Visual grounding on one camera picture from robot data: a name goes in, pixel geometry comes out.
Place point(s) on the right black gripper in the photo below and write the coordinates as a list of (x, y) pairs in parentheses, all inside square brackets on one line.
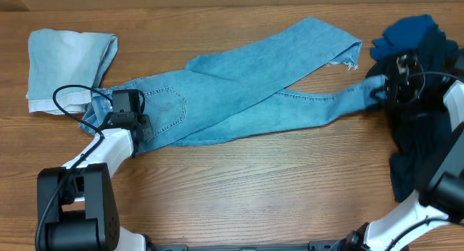
[(388, 90)]

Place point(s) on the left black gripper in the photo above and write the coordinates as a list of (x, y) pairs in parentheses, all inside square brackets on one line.
[(144, 121)]

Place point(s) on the blue denim jeans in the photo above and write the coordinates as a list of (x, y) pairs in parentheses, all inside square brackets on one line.
[(220, 97)]

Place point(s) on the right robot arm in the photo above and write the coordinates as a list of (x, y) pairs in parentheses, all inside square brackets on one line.
[(437, 197)]

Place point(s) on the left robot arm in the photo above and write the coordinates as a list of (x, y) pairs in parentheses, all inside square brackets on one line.
[(76, 203)]

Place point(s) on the dark blue garment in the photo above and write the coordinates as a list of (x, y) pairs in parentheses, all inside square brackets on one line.
[(418, 34)]

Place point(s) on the black garment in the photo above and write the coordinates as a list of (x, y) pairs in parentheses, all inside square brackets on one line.
[(424, 125)]

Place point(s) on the folded light blue jeans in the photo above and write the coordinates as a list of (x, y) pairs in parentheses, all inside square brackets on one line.
[(62, 57)]

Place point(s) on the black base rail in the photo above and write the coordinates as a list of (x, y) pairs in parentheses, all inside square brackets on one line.
[(330, 245)]

